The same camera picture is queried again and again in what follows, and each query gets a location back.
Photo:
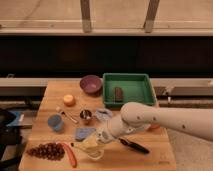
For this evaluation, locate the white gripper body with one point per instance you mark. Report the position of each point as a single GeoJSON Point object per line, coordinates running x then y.
{"type": "Point", "coordinates": [101, 135]}

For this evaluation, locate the yellow banana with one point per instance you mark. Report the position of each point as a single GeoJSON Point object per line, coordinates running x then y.
{"type": "Point", "coordinates": [86, 143]}

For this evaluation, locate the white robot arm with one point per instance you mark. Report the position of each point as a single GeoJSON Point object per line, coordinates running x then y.
{"type": "Point", "coordinates": [133, 116]}

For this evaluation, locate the white paper cup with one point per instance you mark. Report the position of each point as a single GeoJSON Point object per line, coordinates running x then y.
{"type": "Point", "coordinates": [95, 153]}

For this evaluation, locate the small metal cup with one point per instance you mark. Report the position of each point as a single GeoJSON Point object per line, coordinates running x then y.
{"type": "Point", "coordinates": [86, 116]}

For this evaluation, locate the teal blue cup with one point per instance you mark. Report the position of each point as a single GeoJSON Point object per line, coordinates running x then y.
{"type": "Point", "coordinates": [55, 122]}

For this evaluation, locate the crumpled blue white cloth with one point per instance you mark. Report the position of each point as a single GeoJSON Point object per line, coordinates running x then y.
{"type": "Point", "coordinates": [103, 114]}

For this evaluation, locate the blue sponge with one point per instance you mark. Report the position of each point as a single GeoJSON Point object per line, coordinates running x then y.
{"type": "Point", "coordinates": [82, 133]}

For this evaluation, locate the wooden cutting board table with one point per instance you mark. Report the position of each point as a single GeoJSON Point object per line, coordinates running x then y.
{"type": "Point", "coordinates": [117, 157]}

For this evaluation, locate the orange carrot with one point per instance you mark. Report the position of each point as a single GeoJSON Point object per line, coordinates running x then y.
{"type": "Point", "coordinates": [71, 155]}

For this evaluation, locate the small metal spoon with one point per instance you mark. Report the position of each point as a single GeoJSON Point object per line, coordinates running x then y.
{"type": "Point", "coordinates": [62, 112]}

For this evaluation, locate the dark brown block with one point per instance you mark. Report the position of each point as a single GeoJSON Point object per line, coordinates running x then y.
{"type": "Point", "coordinates": [118, 94]}

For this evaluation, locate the yellow orange round fruit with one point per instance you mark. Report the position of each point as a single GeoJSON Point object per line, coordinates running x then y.
{"type": "Point", "coordinates": [69, 100]}

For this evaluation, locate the orange bowl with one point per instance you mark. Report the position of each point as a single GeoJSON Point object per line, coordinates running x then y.
{"type": "Point", "coordinates": [153, 127]}

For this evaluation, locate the purple bowl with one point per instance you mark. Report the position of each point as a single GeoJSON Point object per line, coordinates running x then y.
{"type": "Point", "coordinates": [91, 84]}

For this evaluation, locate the bunch of dark grapes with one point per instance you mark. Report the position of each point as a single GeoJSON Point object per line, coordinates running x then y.
{"type": "Point", "coordinates": [49, 151]}

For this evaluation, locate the green plastic tray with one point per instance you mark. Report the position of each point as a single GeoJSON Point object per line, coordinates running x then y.
{"type": "Point", "coordinates": [135, 88]}

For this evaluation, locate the black blue bag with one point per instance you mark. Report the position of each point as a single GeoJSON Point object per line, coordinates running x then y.
{"type": "Point", "coordinates": [9, 135]}

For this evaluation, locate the black handled knife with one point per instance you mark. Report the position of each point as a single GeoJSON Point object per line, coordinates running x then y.
{"type": "Point", "coordinates": [134, 146]}

